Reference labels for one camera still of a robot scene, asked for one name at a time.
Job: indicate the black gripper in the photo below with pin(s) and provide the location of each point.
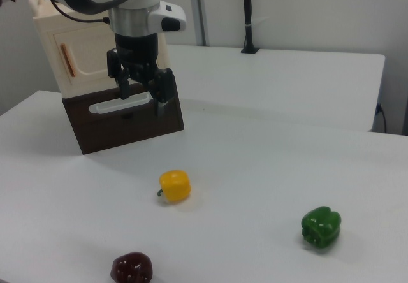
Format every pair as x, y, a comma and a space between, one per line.
137, 52

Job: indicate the cream cabinet door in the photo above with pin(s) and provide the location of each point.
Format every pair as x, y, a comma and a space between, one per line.
89, 53

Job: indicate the cream plastic cabinet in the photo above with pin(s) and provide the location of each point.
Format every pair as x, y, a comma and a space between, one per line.
51, 66

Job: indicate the dark brown drawer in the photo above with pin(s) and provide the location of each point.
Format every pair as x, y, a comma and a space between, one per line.
127, 130

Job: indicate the yellow bell pepper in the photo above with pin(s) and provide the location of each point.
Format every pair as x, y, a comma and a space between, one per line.
175, 185

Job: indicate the dark red apple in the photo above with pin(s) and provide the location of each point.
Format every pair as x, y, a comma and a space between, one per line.
132, 267

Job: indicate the green bell pepper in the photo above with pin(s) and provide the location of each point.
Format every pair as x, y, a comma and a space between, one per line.
322, 227

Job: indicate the black camera pole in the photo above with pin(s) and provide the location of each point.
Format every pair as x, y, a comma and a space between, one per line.
248, 12

